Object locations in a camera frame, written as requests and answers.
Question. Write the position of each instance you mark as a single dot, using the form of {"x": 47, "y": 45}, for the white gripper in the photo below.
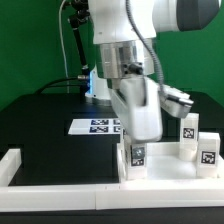
{"x": 136, "y": 104}

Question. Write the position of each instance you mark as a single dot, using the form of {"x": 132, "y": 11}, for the white square table top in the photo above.
{"x": 165, "y": 171}

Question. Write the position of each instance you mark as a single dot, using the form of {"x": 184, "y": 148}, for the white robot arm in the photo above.
{"x": 123, "y": 30}

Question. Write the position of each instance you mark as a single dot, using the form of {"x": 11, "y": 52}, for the white U-shaped fence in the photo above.
{"x": 91, "y": 196}

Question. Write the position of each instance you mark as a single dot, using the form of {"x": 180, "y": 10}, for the white sheet with tags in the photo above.
{"x": 97, "y": 126}

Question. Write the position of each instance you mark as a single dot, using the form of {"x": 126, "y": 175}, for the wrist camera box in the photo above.
{"x": 176, "y": 103}

